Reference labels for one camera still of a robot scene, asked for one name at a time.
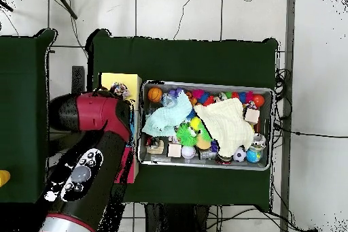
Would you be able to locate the orange basketball toy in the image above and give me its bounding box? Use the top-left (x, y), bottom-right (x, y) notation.
top-left (147, 86), bottom-right (163, 103)

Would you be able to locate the yellow object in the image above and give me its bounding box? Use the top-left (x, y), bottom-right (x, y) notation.
top-left (0, 169), bottom-right (11, 188)

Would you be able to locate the dark green tablecloth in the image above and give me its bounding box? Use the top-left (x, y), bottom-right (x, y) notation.
top-left (0, 29), bottom-right (63, 204)
top-left (85, 29), bottom-right (279, 212)

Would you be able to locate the black cable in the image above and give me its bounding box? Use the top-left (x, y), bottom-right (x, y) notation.
top-left (273, 122), bottom-right (348, 139)

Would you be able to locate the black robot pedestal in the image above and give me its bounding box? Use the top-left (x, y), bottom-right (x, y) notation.
top-left (145, 203), bottom-right (210, 232)

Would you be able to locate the light blue waffle cloth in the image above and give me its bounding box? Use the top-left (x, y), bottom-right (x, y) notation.
top-left (141, 90), bottom-right (194, 138)

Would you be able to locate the blue globe ball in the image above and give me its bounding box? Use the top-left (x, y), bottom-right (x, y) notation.
top-left (245, 148), bottom-right (262, 164)

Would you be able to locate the white baseball toy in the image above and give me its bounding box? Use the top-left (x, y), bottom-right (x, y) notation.
top-left (181, 146), bottom-right (196, 160)

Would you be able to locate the small wooden cube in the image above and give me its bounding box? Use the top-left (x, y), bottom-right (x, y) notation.
top-left (167, 143), bottom-right (182, 159)

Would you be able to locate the wooden box with three holes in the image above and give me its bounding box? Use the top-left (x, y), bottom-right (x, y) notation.
top-left (99, 72), bottom-right (143, 184)

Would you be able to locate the cream waffle cloth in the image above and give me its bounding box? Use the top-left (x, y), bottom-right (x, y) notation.
top-left (193, 97), bottom-right (256, 158)

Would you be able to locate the silver metal can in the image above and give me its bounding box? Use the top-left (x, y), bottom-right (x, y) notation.
top-left (251, 133), bottom-right (267, 148)

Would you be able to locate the large wooden cube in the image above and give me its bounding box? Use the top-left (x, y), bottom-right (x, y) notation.
top-left (243, 107), bottom-right (261, 125)

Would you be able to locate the black tripod leg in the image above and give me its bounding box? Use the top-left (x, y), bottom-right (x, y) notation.
top-left (51, 0), bottom-right (79, 20)

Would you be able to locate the black stand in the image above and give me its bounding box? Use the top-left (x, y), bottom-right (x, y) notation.
top-left (71, 65), bottom-right (86, 95)

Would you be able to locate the metal mesh bin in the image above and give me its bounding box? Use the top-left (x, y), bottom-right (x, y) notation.
top-left (137, 80), bottom-right (274, 171)

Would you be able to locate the green fuzzy toy with eyes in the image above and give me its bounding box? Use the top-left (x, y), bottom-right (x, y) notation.
top-left (175, 122), bottom-right (213, 147)

